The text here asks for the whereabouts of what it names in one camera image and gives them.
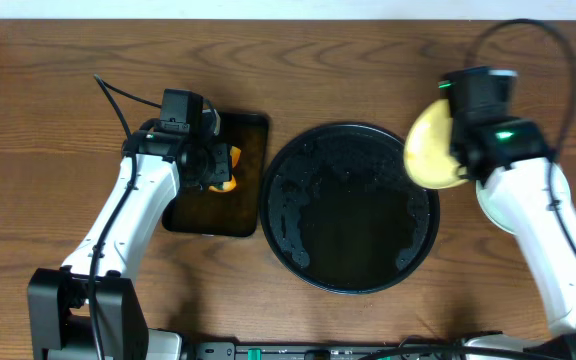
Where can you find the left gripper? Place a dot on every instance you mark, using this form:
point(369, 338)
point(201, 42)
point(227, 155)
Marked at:
point(221, 163)

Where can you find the green and orange sponge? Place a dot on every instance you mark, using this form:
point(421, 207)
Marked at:
point(230, 185)

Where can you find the yellow plate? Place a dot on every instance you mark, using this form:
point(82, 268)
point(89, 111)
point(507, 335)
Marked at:
point(427, 159)

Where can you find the light blue plate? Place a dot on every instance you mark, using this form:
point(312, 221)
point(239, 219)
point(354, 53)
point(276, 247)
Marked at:
point(499, 220)

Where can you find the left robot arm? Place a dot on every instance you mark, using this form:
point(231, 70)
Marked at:
point(88, 308)

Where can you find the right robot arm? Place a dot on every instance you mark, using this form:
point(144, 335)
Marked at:
point(521, 181)

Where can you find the black rectangular tray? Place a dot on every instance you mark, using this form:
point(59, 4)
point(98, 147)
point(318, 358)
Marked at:
point(233, 213)

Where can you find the black round tray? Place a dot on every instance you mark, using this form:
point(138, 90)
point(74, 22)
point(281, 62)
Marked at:
point(339, 211)

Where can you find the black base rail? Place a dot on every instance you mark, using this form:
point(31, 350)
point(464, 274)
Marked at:
point(291, 351)

